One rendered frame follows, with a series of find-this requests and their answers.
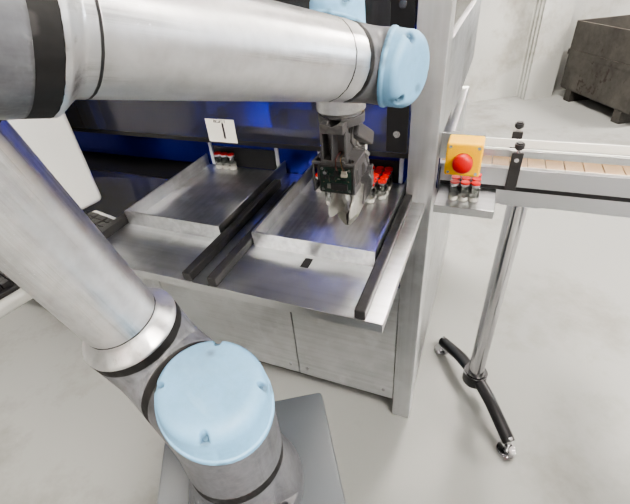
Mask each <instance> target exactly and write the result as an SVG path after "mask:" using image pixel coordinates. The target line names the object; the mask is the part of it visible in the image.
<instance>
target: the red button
mask: <svg viewBox="0 0 630 504"><path fill-rule="evenodd" d="M472 166H473V159H472V157H471V156H470V155H468V154H466V153H461V154H458V155H456V156H455V157H454V159H453V162H452V168H453V170H454V171H455V172H456V173H459V174H465V173H467V172H469V171H470V170H471V169H472Z"/></svg>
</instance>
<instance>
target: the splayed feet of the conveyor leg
mask: <svg viewBox="0 0 630 504"><path fill-rule="evenodd" d="M434 350H435V352H436V353H437V354H439V355H447V354H448V353H449V354H450V355H451V356H452V357H453V358H454V359H455V360H456V361H457V362H458V363H459V364H460V366H461V367H462V368H463V369H464V370H463V375H462V379H463V382H464V383H465V384H466V385H467V386H468V387H470V388H473V389H477V391H478V393H479V394H480V396H481V398H482V400H483V402H484V404H485V406H486V408H487V410H488V412H489V415H490V417H491V419H492V421H493V424H494V426H495V428H496V430H497V433H498V435H499V437H500V439H501V441H499V442H498V443H497V445H496V450H497V452H498V454H499V455H500V456H502V457H503V458H506V459H512V458H514V457H515V455H516V449H515V447H514V445H513V444H512V441H515V438H514V436H513V434H512V432H511V430H510V428H509V425H508V423H507V421H506V419H505V417H504V415H503V412H502V410H501V408H500V406H499V404H498V402H497V400H496V398H495V396H494V394H493V392H492V391H491V389H490V387H489V386H488V384H487V382H486V380H487V376H488V372H487V370H486V368H485V369H484V373H483V375H482V376H480V377H476V376H473V375H472V374H470V372H469V365H470V359H469V357H468V356H467V355H466V354H465V353H464V352H463V351H462V350H461V349H460V348H458V347H457V346H456V345H455V344H453V343H452V342H451V341H450V340H449V339H447V338H446V337H444V336H443V337H441V338H440V339H439V342H438V344H436V345H435V347H434Z"/></svg>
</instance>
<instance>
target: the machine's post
mask: <svg viewBox="0 0 630 504"><path fill-rule="evenodd" d="M456 3H457V0H418V12H417V28H416V29H417V30H419V31H420V32H421V33H422V34H423V35H424V37H425V38H426V40H427V43H428V47H429V55H430V60H429V69H428V74H427V79H426V82H425V85H424V87H423V89H422V91H421V93H420V95H419V96H418V98H417V99H416V100H415V101H414V102H413V103H412V107H411V122H410V138H409V154H408V170H407V185H406V194H411V195H413V197H412V202H416V203H424V204H425V206H424V212H423V215H422V218H421V221H420V224H419V227H418V230H417V233H416V236H415V239H414V242H413V245H412V248H411V250H410V253H409V256H408V259H407V262H406V265H405V268H404V271H403V274H402V277H401V280H400V296H399V311H398V327H397V343H396V359H395V374H394V390H393V406H392V414H396V415H399V416H402V417H406V418H409V414H410V409H411V405H412V398H413V389H414V380H415V371H416V362H417V353H418V344H419V335H420V326H421V317H422V308H423V299H424V290H425V281H426V272H427V263H428V254H429V245H430V236H431V227H432V218H433V206H434V200H435V191H436V182H437V173H438V164H439V155H440V146H441V137H442V128H443V119H444V110H445V101H446V92H447V83H448V74H449V65H450V56H451V47H452V38H453V29H454V20H455V11H456Z"/></svg>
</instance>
